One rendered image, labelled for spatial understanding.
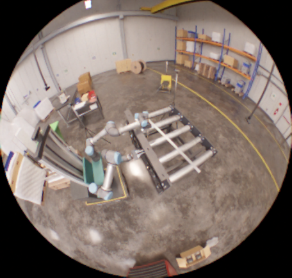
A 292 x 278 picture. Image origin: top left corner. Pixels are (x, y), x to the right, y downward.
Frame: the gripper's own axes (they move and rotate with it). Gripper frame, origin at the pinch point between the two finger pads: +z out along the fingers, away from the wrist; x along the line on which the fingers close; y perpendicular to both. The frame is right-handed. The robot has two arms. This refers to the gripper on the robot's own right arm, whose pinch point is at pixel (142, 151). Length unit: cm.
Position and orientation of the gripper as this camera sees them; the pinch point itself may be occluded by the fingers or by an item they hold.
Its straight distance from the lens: 123.0
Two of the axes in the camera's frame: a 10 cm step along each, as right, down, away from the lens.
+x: 3.8, 9.2, -0.5
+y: 0.4, 0.4, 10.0
